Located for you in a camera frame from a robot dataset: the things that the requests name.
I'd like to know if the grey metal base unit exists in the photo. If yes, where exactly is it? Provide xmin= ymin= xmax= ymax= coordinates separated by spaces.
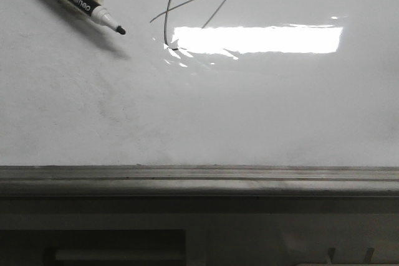
xmin=1 ymin=197 xmax=398 ymax=265

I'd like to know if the white whiteboard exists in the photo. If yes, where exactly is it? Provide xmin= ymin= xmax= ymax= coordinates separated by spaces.
xmin=1 ymin=0 xmax=398 ymax=197

